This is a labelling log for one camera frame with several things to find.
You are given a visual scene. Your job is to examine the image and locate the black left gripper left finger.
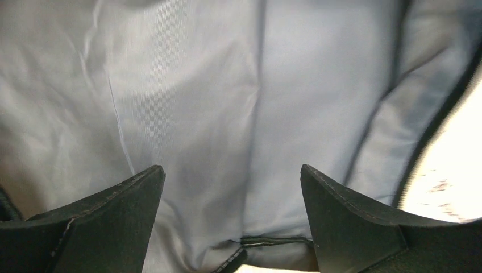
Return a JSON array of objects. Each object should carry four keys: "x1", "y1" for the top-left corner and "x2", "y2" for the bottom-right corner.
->
[{"x1": 1, "y1": 166, "x2": 165, "y2": 272}]

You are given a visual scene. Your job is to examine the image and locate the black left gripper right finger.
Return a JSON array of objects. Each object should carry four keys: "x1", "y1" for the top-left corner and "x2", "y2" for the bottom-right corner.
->
[{"x1": 301, "y1": 164, "x2": 481, "y2": 273}]

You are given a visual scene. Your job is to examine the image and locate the cream canvas backpack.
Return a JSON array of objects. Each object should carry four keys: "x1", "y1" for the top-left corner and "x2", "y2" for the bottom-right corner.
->
[{"x1": 1, "y1": 1, "x2": 481, "y2": 272}]

